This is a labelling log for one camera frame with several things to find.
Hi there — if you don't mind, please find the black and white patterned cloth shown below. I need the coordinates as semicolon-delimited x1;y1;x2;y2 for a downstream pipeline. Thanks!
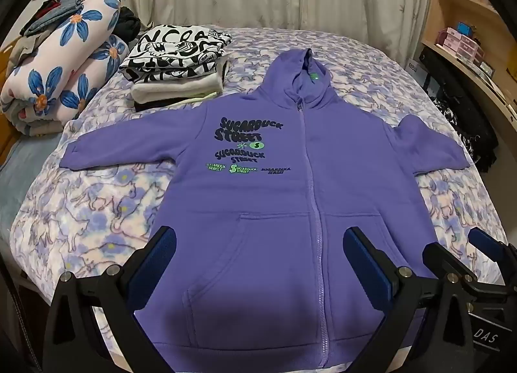
430;96;478;156

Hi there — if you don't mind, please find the grey garment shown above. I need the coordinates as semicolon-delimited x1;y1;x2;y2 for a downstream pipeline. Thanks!
6;30;46;67

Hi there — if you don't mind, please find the black and white printed garment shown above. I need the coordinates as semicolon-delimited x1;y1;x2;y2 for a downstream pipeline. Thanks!
118;24;233;85

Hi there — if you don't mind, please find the grey blue bed sheet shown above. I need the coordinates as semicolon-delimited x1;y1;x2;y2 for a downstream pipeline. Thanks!
0;131;66;244

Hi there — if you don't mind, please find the purple cat print blanket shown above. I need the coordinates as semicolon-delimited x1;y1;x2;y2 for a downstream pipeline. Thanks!
10;26;510;373

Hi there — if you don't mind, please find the denim garment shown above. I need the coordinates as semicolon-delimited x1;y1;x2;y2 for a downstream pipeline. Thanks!
22;0;85;36

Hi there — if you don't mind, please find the black bag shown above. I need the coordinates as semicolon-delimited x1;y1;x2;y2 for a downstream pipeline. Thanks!
418;46;500;174

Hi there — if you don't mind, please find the red and black garment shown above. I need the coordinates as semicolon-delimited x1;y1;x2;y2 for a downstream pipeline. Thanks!
33;0;62;20

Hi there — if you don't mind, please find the purple zip hoodie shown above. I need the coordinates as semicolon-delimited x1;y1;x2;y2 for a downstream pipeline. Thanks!
58;48;473;373

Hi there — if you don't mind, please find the black folded garment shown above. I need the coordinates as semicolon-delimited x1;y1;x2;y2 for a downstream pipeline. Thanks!
133;96;190;113

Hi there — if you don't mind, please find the white box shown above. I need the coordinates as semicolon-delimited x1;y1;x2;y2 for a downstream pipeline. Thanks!
406;59;429;89

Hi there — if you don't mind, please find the cream folded garment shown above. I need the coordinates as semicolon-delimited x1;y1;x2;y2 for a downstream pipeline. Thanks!
130;60;231;103

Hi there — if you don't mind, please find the light green folded garment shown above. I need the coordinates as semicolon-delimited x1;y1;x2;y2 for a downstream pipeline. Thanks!
178;90;221;106

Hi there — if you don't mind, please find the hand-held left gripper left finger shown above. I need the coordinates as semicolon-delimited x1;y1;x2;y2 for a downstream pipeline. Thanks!
42;226;178;373

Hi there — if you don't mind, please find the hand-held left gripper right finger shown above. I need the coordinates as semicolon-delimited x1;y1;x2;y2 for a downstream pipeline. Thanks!
343;226;473;373

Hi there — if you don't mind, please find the blue flower print quilt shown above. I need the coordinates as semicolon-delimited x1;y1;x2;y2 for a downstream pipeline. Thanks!
0;0;130;135

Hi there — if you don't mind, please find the wooden shelf unit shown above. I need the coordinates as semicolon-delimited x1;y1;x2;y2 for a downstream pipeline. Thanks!
420;0;517;125

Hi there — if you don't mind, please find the wooden headboard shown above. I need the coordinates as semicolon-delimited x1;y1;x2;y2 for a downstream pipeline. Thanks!
0;109;23;166

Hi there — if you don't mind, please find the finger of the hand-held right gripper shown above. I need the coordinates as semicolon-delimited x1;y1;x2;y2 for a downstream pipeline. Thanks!
468;227;517;264
422;244;517;305

